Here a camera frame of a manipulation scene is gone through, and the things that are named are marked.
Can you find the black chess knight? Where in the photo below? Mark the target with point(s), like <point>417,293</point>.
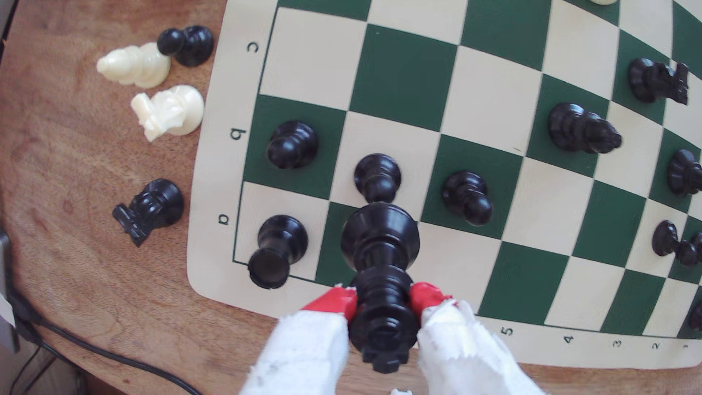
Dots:
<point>151,209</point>
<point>655,81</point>

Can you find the black chess piece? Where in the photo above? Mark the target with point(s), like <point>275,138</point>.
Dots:
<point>686,173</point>

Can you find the white chess piece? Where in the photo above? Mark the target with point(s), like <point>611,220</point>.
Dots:
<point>603,1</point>

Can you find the black chess king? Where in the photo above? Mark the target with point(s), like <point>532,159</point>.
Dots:
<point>381,247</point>

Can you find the black chess bishop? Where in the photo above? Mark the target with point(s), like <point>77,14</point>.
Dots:
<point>581,130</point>

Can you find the white chess knight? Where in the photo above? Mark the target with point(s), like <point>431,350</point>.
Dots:
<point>170,111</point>

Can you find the white chess pawn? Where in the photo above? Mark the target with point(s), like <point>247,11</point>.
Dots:
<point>134,64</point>

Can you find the green and cream chess mat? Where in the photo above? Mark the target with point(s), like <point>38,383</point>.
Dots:
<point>493,109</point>

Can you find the grey box device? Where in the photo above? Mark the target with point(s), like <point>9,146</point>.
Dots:
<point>5,296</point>

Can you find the black chess pawn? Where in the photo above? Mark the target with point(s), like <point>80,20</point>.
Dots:
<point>292,144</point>
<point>672,241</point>
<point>377,176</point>
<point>189,45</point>
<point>467,197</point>

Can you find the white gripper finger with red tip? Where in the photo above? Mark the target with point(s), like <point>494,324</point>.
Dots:
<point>301,351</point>
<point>466,356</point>

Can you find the black chess rook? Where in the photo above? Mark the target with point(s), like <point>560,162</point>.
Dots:
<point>277,251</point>

